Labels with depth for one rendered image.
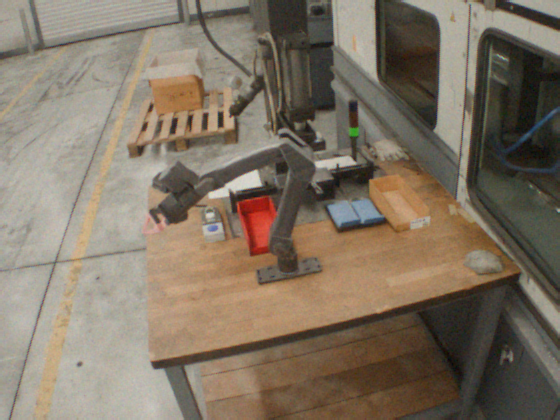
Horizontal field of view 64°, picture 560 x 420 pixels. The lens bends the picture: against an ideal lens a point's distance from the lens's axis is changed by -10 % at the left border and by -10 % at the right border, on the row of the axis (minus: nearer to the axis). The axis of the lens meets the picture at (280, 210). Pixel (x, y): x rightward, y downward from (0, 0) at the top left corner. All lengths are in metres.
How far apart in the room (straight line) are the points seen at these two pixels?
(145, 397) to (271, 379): 0.66
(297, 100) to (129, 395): 1.59
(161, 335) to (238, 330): 0.22
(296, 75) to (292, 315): 0.76
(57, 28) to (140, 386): 9.52
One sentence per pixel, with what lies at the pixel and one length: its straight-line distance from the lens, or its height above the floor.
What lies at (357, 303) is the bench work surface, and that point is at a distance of 1.42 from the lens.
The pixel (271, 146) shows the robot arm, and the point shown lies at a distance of 1.28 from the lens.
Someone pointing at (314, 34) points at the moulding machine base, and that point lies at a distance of 4.80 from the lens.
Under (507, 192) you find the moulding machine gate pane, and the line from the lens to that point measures 1.65.
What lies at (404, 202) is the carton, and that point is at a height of 0.90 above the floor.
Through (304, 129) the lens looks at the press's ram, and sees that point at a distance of 1.73.
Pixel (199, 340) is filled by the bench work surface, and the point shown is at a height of 0.90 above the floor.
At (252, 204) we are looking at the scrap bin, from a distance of 1.79.
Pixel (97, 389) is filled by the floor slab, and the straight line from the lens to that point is 2.58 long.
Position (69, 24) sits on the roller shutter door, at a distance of 11.19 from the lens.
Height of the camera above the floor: 1.88
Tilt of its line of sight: 33 degrees down
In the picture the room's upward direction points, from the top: 6 degrees counter-clockwise
